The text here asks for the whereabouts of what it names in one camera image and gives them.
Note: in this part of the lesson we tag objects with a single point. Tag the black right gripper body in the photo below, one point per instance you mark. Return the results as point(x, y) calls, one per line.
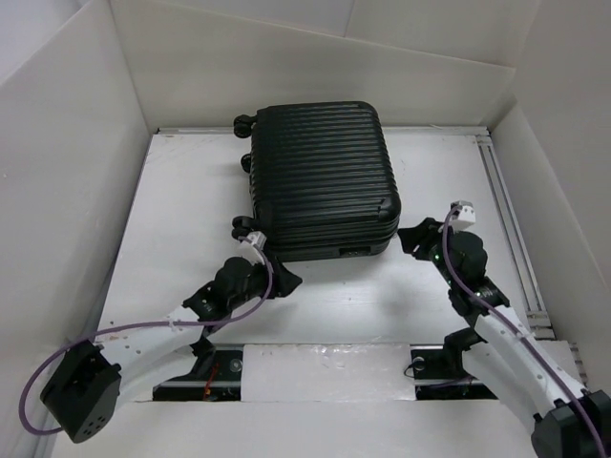
point(449, 236)

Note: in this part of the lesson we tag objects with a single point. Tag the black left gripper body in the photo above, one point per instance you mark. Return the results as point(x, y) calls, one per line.
point(258, 283)

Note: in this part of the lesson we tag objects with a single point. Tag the black ribbed hard-shell suitcase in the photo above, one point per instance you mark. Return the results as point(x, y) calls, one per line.
point(320, 181)

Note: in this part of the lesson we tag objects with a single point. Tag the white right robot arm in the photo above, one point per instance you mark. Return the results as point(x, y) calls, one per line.
point(562, 416)

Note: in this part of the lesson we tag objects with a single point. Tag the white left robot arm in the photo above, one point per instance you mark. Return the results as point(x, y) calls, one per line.
point(98, 374)

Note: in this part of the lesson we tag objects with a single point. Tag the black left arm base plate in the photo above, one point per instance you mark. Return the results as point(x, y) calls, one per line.
point(217, 379)

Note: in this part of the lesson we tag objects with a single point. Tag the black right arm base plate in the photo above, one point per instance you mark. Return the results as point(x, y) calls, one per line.
point(436, 379)

